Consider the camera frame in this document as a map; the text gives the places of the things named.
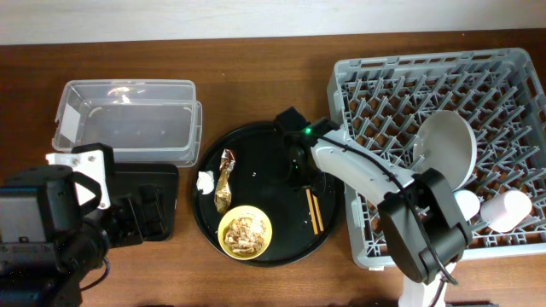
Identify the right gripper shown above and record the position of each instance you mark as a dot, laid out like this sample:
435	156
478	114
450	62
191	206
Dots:
289	125

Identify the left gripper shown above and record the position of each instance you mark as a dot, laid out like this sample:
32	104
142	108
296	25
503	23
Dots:
150	210

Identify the wooden chopstick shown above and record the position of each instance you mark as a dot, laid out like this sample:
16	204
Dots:
317	212
312	211

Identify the white tissue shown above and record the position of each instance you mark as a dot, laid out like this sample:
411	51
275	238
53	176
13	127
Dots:
205	182

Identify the gold snack wrapper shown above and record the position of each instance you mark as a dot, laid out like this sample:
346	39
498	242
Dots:
223	195

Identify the yellow bowl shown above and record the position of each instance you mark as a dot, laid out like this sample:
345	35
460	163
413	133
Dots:
242	211

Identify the food scraps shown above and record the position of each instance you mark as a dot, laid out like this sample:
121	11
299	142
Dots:
245	235

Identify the grey-green plate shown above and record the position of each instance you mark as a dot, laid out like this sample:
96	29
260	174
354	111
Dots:
446	143

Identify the blue cup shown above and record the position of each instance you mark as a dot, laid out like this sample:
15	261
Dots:
468	203

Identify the pink cup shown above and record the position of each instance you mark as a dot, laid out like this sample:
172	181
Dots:
505	211

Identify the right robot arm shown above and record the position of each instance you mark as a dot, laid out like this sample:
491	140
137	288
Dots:
424	221

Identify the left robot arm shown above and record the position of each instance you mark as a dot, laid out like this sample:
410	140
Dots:
58	221

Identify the grey dishwasher rack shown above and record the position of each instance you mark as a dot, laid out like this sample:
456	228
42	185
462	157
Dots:
383	101

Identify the black rectangular tray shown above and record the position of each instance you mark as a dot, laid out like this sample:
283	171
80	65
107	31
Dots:
128	176

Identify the round black serving tray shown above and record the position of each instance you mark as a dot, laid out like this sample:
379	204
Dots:
259	179

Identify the clear plastic bin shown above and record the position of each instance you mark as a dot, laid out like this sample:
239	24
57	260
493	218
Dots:
142	120

